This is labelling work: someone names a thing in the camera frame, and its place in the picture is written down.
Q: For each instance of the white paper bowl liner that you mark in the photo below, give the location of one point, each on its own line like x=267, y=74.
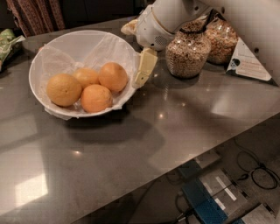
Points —
x=115, y=49

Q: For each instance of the glass cereal jar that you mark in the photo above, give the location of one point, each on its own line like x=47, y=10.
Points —
x=188, y=52
x=223, y=40

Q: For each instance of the green snack bag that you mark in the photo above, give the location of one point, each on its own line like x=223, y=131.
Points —
x=9, y=45

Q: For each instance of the white allergen sign card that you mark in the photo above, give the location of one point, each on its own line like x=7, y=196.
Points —
x=244, y=64

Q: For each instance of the orange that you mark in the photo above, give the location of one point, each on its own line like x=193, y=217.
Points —
x=113, y=76
x=96, y=98
x=86, y=76
x=63, y=89

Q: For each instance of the person in patterned clothing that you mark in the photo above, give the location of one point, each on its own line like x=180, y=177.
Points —
x=35, y=17

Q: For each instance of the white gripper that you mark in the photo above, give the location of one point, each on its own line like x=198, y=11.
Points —
x=148, y=31

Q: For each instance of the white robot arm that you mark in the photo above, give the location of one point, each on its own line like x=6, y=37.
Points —
x=256, y=22

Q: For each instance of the white bowl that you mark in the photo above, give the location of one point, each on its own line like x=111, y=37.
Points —
x=73, y=46

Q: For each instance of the right glass cereal jar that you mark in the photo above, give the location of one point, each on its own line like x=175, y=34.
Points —
x=223, y=40

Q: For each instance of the blue and grey floor equipment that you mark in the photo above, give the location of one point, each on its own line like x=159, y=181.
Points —
x=213, y=197

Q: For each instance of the front glass cereal jar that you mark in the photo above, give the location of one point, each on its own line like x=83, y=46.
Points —
x=188, y=52

